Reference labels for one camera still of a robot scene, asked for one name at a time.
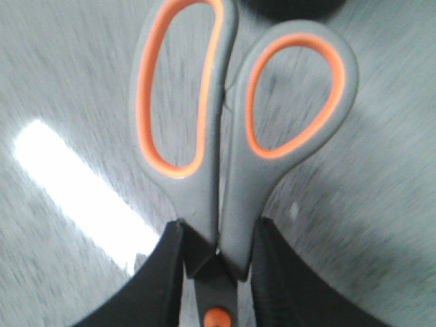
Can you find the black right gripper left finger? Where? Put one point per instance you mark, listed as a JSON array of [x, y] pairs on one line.
[[152, 297]]

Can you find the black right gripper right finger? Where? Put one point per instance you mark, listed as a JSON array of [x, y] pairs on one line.
[[286, 292]]

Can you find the grey orange scissors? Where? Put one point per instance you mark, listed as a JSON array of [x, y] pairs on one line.
[[221, 193]]

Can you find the black mesh pen holder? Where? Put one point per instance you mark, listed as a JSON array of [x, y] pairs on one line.
[[283, 10]]

